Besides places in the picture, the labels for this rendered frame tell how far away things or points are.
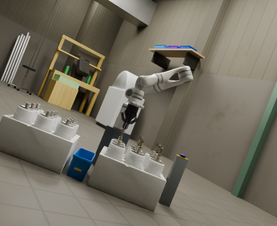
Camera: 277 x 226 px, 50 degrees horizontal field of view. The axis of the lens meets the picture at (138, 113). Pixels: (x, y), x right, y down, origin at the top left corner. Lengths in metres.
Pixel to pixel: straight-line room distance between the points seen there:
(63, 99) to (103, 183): 5.73
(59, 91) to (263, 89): 4.59
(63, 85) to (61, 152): 5.63
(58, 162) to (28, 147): 0.17
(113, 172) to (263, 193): 2.65
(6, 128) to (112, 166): 0.58
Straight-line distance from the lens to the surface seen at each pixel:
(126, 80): 5.93
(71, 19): 9.50
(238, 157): 4.27
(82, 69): 8.02
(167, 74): 1.96
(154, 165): 1.65
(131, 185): 1.63
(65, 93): 7.26
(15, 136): 1.68
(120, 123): 2.16
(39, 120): 1.68
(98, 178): 1.62
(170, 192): 1.90
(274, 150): 4.02
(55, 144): 1.64
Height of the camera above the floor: 0.43
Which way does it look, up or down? 1 degrees up
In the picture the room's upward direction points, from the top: 22 degrees clockwise
